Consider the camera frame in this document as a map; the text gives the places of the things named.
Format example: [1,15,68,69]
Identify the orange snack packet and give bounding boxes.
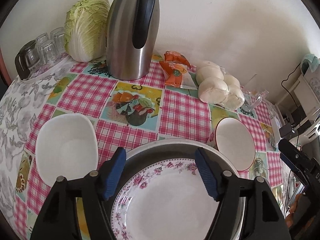
[164,51,192,68]
[160,61,197,90]

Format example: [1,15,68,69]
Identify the round pink floral plate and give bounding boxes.
[111,158,240,240]

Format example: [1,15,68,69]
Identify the grey printed card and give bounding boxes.
[304,62,320,98]

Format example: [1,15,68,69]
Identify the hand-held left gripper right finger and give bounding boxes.
[195,147,292,240]

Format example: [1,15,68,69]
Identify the black cable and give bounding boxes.
[281,65,300,103]

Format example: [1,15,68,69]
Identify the napa cabbage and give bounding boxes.
[64,0,110,62]

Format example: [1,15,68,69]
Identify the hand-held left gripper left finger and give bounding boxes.
[30,147,127,240]

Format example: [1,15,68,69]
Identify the large stainless steel basin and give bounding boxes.
[110,139,247,240]

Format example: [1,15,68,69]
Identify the clear glass mug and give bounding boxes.
[240,74,269,113]

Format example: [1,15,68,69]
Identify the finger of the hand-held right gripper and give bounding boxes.
[278,139,315,173]

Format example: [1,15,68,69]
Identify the pink checked tablecloth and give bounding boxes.
[0,52,285,240]

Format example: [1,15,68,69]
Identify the white wooden shelf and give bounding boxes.
[275,75,320,140]

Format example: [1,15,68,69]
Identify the plain white square bowl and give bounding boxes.
[35,113,98,188]

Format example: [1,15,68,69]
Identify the stainless steel thermos jug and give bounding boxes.
[106,0,160,80]

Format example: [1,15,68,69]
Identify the teal cloth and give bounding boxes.
[300,54,320,75]

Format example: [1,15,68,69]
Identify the strawberry print bowl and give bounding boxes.
[209,117,256,171]

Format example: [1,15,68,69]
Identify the bag of white steamed buns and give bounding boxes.
[196,60,245,110]

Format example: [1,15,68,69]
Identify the glass pitcher dark handle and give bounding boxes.
[14,39,42,80]

